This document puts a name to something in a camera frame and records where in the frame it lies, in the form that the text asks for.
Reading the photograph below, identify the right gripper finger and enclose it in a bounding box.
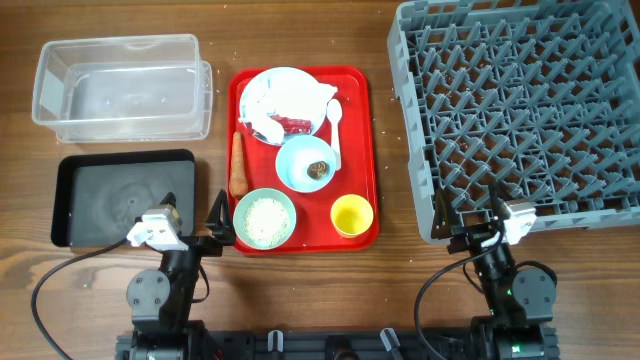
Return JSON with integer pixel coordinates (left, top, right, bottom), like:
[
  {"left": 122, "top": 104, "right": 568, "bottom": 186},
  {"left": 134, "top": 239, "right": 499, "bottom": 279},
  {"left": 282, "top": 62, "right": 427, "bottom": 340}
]
[
  {"left": 488, "top": 183, "right": 510, "bottom": 220},
  {"left": 431, "top": 189, "right": 458, "bottom": 239}
]

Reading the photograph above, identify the orange carrot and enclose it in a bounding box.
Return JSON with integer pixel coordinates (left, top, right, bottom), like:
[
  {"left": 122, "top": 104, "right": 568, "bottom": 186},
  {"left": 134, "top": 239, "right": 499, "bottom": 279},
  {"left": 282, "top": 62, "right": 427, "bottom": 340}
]
[{"left": 229, "top": 132, "right": 249, "bottom": 199}]

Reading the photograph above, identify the green bowl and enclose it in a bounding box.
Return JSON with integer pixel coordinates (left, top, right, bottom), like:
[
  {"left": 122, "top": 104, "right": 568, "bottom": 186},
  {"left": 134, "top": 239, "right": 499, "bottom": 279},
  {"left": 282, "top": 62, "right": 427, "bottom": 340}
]
[{"left": 233, "top": 188, "right": 297, "bottom": 250}]

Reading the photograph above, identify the white rice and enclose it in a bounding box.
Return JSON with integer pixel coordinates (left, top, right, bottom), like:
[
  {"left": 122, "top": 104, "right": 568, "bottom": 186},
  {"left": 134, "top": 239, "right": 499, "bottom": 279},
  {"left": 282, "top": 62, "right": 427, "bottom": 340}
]
[{"left": 243, "top": 198, "right": 291, "bottom": 248}]

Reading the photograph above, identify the yellow cup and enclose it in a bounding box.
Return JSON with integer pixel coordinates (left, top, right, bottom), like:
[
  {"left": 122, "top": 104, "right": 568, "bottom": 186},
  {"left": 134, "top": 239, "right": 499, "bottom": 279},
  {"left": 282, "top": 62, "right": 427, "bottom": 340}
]
[{"left": 330, "top": 194, "right": 374, "bottom": 238}]

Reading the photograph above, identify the light blue bowl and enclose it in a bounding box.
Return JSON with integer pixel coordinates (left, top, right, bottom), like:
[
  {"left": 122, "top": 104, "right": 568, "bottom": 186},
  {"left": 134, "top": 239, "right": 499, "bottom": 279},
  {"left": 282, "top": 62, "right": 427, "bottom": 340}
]
[{"left": 275, "top": 135, "right": 336, "bottom": 193}]

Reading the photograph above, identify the brown food scrap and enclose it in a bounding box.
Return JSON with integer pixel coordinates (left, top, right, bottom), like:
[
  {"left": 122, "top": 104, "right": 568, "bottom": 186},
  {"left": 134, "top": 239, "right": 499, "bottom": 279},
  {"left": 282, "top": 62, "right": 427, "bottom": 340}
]
[{"left": 307, "top": 161, "right": 329, "bottom": 180}]

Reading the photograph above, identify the red sauce packet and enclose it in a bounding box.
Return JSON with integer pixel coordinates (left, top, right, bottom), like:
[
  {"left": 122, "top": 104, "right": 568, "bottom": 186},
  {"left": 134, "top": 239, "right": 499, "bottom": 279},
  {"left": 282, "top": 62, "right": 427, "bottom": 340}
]
[{"left": 271, "top": 115, "right": 312, "bottom": 135}]

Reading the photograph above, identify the light blue plate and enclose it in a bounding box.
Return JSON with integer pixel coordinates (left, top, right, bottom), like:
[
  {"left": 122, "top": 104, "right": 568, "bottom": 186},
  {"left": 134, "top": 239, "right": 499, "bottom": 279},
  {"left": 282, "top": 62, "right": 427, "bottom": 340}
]
[{"left": 238, "top": 66, "right": 328, "bottom": 147}]

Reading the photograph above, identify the white napkin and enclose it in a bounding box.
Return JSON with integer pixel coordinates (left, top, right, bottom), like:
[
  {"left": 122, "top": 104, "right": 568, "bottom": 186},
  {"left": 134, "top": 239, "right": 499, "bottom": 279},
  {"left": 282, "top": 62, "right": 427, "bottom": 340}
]
[{"left": 237, "top": 71, "right": 339, "bottom": 142}]

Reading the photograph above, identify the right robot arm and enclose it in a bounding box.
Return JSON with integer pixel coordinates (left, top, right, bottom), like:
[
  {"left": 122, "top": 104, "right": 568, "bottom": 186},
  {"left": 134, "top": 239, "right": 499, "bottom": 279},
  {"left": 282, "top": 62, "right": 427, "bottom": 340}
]
[{"left": 419, "top": 184, "right": 559, "bottom": 359}]

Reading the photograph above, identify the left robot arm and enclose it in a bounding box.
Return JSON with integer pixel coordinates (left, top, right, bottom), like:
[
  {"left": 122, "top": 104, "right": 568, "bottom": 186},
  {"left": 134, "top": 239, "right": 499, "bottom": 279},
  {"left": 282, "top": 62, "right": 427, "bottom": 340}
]
[{"left": 115, "top": 190, "right": 236, "bottom": 360}]

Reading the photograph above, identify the grey dishwasher rack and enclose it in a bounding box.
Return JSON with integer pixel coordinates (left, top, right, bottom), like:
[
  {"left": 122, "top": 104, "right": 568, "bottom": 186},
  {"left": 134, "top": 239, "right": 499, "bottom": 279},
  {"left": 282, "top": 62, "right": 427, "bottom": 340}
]
[{"left": 387, "top": 0, "right": 639, "bottom": 243}]

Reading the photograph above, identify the black plastic tray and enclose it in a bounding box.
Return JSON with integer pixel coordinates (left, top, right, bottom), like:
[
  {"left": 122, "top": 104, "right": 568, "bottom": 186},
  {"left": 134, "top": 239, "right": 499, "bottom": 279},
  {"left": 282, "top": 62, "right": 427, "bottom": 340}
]
[{"left": 50, "top": 149, "right": 196, "bottom": 248}]

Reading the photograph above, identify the red serving tray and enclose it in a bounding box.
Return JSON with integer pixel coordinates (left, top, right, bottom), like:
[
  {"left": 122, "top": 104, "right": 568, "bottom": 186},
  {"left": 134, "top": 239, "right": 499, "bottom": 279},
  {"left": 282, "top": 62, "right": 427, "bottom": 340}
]
[{"left": 228, "top": 66, "right": 379, "bottom": 256}]

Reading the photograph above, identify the clear plastic bin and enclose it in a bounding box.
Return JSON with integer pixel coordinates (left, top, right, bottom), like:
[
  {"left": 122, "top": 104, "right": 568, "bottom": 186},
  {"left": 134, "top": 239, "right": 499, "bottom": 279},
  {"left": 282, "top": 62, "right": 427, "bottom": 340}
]
[{"left": 32, "top": 34, "right": 214, "bottom": 143}]

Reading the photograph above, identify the white plastic spoon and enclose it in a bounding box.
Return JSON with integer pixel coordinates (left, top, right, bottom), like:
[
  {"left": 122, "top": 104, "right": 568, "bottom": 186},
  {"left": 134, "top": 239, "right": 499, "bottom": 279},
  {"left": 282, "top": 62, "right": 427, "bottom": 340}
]
[{"left": 326, "top": 98, "right": 343, "bottom": 170}]

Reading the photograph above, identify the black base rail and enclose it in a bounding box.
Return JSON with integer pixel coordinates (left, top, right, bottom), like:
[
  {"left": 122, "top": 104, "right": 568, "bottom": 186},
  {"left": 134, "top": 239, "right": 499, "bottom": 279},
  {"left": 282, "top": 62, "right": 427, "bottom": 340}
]
[{"left": 115, "top": 328, "right": 559, "bottom": 360}]

